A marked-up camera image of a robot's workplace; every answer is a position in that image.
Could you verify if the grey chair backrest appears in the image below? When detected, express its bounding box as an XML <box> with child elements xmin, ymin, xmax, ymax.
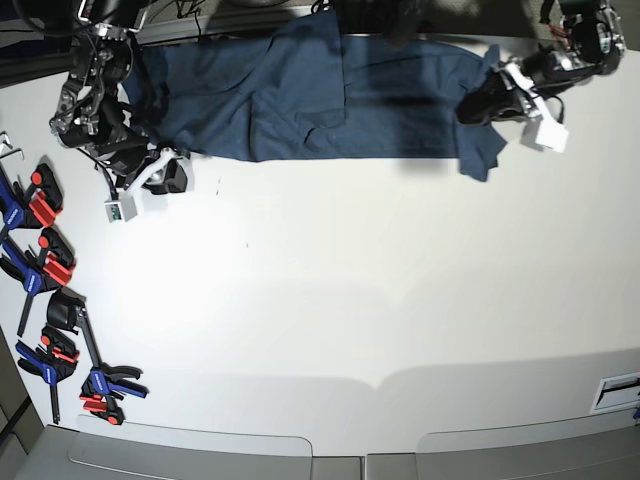
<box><xmin>16</xmin><ymin>426</ymin><xmax>312</xmax><ymax>479</ymax></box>
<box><xmin>416</xmin><ymin>411</ymin><xmax>639</xmax><ymax>479</ymax></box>

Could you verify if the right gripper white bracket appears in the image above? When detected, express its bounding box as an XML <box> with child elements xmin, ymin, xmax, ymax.
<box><xmin>104</xmin><ymin>146</ymin><xmax>191</xmax><ymax>223</ymax></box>

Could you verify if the blue red bar clamp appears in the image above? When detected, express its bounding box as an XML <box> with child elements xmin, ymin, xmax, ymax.
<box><xmin>47</xmin><ymin>291</ymin><xmax>149</xmax><ymax>425</ymax></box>
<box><xmin>1</xmin><ymin>162</ymin><xmax>63</xmax><ymax>241</ymax></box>
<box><xmin>15</xmin><ymin>325</ymin><xmax>79</xmax><ymax>425</ymax></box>
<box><xmin>1</xmin><ymin>226</ymin><xmax>75</xmax><ymax>337</ymax></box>

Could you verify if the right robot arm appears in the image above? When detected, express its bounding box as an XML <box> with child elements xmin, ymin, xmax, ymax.
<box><xmin>49</xmin><ymin>1</ymin><xmax>190</xmax><ymax>222</ymax></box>

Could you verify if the black hex key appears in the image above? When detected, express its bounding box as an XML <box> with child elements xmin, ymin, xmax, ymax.
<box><xmin>0</xmin><ymin>131</ymin><xmax>24</xmax><ymax>160</ymax></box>

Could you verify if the blue T-shirt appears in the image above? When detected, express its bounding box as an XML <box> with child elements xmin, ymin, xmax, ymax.
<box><xmin>123</xmin><ymin>11</ymin><xmax>506</xmax><ymax>181</ymax></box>

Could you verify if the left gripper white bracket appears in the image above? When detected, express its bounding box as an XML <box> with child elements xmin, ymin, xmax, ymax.
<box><xmin>456</xmin><ymin>60</ymin><xmax>569</xmax><ymax>153</ymax></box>

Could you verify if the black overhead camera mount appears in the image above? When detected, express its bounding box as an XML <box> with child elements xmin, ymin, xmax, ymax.
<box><xmin>382</xmin><ymin>0</ymin><xmax>428</xmax><ymax>49</ymax></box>

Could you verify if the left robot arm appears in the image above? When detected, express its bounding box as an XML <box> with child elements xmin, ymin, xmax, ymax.
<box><xmin>456</xmin><ymin>1</ymin><xmax>627</xmax><ymax>153</ymax></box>

